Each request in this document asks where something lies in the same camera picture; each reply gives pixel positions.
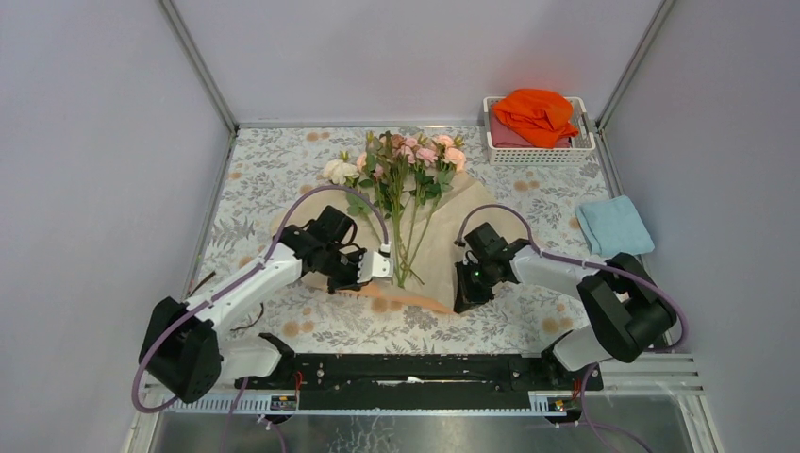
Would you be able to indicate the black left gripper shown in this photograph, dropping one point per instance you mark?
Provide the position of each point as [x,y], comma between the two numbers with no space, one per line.
[355,257]

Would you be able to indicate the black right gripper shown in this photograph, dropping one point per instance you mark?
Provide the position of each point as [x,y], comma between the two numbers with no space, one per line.
[468,298]

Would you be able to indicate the brown kraft wrapping paper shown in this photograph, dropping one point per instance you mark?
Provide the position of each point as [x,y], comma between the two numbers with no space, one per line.
[429,240]

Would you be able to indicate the pink fake flower bunch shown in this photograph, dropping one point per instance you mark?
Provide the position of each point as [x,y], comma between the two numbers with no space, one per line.
[385,178]

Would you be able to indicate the pink fake flower stem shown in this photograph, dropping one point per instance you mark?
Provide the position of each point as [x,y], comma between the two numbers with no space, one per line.
[436,161]

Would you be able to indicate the light blue towel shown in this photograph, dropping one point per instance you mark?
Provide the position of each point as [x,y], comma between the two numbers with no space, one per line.
[614,226]

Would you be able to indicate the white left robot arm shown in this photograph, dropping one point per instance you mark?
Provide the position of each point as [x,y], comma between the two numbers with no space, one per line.
[185,348]

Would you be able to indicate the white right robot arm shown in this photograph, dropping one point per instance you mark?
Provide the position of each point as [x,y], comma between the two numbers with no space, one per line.
[626,311]

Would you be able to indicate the floral patterned table mat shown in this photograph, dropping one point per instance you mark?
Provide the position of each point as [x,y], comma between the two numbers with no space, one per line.
[271,168]

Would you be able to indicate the pink folded cloth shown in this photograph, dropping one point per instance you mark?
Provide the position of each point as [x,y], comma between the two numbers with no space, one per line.
[504,137]

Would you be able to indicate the white perforated plastic basket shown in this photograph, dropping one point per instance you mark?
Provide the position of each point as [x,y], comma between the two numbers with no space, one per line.
[581,146]

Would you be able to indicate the orange folded cloth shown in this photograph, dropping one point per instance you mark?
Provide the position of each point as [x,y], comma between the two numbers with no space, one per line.
[542,117]

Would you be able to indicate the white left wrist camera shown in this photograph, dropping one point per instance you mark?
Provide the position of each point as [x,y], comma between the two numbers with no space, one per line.
[374,264]

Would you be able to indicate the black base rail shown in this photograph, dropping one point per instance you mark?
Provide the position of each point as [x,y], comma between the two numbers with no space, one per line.
[427,382]

